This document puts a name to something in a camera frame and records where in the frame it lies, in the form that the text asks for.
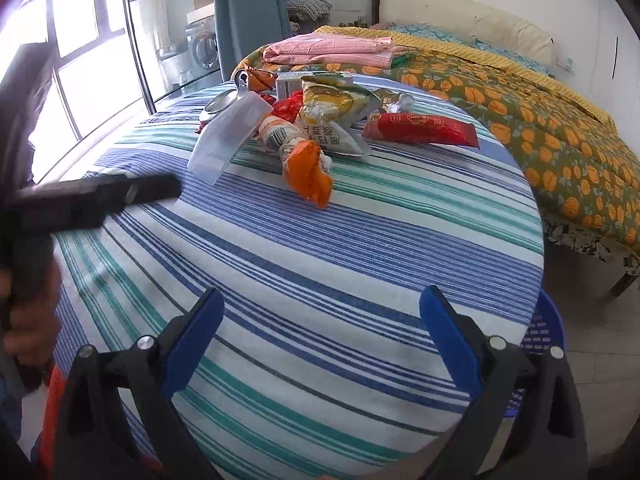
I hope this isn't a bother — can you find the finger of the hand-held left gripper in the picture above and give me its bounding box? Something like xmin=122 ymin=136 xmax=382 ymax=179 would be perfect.
xmin=100 ymin=174 xmax=182 ymax=208

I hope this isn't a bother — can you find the pink folded cloth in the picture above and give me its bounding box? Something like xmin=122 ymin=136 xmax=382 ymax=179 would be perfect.
xmin=262 ymin=34 xmax=408 ymax=70

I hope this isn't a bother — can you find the red snack packet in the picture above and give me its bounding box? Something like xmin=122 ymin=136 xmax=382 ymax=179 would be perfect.
xmin=362 ymin=111 xmax=481 ymax=150

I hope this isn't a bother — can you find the cream padded headboard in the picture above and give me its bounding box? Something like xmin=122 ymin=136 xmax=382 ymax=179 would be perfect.
xmin=380 ymin=0 xmax=557 ymax=68

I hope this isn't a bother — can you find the black window frame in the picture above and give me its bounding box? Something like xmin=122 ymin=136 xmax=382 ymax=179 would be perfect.
xmin=0 ymin=0 xmax=151 ymax=186

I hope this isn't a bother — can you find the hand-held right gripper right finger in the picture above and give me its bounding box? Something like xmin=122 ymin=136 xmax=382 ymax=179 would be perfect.
xmin=419 ymin=285 xmax=590 ymax=480

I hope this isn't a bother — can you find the person's left hand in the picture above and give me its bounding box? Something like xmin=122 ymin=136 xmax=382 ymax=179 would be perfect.
xmin=0 ymin=260 xmax=63 ymax=366

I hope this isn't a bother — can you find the brown orange snack packet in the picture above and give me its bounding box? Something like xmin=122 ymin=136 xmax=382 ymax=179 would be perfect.
xmin=245 ymin=67 xmax=278 ymax=93

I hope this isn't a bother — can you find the pile of clothes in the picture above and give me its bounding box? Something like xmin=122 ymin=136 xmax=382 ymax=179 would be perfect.
xmin=284 ymin=0 xmax=333 ymax=23

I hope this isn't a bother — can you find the striped tablecloth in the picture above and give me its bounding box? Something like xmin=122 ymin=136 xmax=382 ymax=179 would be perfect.
xmin=37 ymin=72 xmax=546 ymax=480

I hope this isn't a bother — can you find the teal patterned pillow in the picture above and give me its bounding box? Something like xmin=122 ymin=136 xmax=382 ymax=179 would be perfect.
xmin=387 ymin=22 xmax=553 ymax=78

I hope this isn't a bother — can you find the blue curtain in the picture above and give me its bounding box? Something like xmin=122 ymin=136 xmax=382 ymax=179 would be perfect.
xmin=212 ymin=0 xmax=297 ymax=83

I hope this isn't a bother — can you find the orange white snack packet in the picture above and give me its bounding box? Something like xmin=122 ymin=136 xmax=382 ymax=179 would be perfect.
xmin=257 ymin=112 xmax=335 ymax=209

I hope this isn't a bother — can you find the blue plastic basket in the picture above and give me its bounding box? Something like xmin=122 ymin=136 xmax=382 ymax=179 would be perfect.
xmin=502 ymin=287 xmax=566 ymax=418

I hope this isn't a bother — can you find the red plastic object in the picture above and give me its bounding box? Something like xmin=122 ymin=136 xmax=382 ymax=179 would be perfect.
xmin=31 ymin=362 xmax=73 ymax=476

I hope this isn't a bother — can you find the red crumpled wrapper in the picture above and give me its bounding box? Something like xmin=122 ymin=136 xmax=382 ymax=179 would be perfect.
xmin=260 ymin=92 xmax=305 ymax=123

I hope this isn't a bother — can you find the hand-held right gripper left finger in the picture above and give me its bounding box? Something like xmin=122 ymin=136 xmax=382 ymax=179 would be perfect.
xmin=52 ymin=287 xmax=226 ymax=480

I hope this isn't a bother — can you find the yellow quilt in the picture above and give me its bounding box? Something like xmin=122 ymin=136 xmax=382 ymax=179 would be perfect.
xmin=314 ymin=25 xmax=618 ymax=136

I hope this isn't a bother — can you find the yellow green snack bag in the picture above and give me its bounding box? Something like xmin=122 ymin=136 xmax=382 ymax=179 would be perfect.
xmin=295 ymin=80 xmax=383 ymax=158

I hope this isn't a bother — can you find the black glass door frame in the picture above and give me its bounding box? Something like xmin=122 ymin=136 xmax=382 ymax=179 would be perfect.
xmin=121 ymin=0 xmax=236 ymax=106

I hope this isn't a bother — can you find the white wardrobe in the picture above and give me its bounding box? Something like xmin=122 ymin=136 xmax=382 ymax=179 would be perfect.
xmin=595 ymin=0 xmax=640 ymax=131

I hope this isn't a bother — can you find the bed with orange floral cover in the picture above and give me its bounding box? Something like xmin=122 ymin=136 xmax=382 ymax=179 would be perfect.
xmin=235 ymin=42 xmax=640 ymax=253

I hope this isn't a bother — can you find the gold foil wrapper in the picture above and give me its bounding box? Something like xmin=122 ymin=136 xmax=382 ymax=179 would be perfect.
xmin=372 ymin=87 xmax=417 ymax=116

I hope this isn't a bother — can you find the clear plastic container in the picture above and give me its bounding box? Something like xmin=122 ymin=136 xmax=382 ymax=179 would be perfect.
xmin=187 ymin=91 xmax=275 ymax=186

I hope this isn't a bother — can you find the white green milk carton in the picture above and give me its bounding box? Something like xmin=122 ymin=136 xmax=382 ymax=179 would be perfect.
xmin=276 ymin=71 xmax=353 ymax=103

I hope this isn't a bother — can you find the washing machine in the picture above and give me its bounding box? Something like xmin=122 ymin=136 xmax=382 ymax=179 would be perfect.
xmin=184 ymin=19 xmax=221 ymax=78

